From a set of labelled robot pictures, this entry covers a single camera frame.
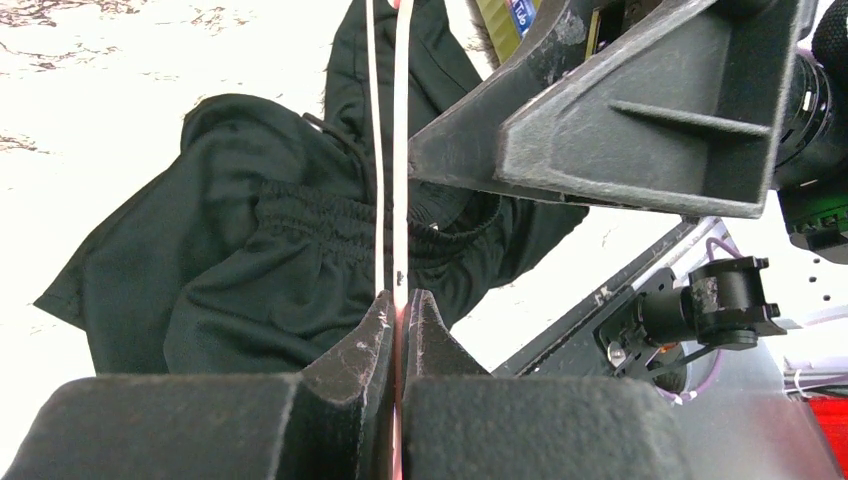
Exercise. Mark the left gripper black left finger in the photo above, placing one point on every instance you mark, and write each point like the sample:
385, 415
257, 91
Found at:
329, 421

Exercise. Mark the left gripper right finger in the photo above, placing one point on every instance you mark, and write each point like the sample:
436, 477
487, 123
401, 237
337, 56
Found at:
459, 422

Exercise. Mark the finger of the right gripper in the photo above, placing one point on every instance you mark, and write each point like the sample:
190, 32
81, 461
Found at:
680, 114

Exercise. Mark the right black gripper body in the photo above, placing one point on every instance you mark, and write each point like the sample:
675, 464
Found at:
811, 169

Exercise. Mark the olive green plastic bin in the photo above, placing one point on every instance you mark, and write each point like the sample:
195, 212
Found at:
507, 23

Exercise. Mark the black shorts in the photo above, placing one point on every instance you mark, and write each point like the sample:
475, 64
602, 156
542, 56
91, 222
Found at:
254, 251

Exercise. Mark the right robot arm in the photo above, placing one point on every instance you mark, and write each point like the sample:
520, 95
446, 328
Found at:
718, 306

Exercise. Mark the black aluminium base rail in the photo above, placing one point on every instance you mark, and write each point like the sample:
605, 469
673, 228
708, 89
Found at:
570, 347

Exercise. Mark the red plastic bracket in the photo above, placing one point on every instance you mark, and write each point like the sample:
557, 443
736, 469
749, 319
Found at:
831, 414

